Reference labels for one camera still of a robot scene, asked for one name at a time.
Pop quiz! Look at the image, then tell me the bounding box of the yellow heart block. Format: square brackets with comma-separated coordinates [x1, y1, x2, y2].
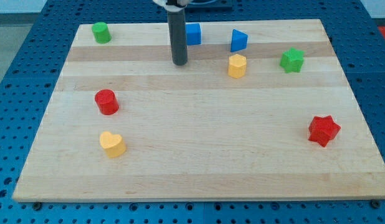
[99, 131, 127, 158]

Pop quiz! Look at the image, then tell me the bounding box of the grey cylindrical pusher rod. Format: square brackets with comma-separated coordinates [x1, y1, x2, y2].
[167, 9, 188, 66]

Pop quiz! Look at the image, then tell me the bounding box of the green cylinder block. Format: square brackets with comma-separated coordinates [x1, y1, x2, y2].
[92, 22, 112, 44]

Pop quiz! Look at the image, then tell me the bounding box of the red cylinder block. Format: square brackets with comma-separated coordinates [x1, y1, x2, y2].
[95, 89, 119, 115]

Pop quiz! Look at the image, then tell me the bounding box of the blue triangle block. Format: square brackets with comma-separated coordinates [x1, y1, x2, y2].
[231, 29, 248, 52]

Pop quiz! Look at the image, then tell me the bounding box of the red star block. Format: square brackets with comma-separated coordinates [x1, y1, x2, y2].
[308, 115, 341, 147]

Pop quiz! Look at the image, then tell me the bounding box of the blue cube block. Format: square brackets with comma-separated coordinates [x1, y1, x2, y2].
[186, 23, 201, 45]

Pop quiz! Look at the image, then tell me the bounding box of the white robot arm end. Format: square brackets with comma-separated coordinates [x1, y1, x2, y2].
[153, 0, 192, 12]

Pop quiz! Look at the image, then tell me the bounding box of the wooden board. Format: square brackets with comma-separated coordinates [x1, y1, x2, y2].
[12, 19, 385, 203]

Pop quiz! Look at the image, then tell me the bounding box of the yellow hexagon block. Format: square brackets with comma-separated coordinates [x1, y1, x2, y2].
[228, 54, 247, 78]

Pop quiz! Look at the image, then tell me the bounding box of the green star block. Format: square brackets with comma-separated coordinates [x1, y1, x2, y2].
[280, 47, 305, 73]

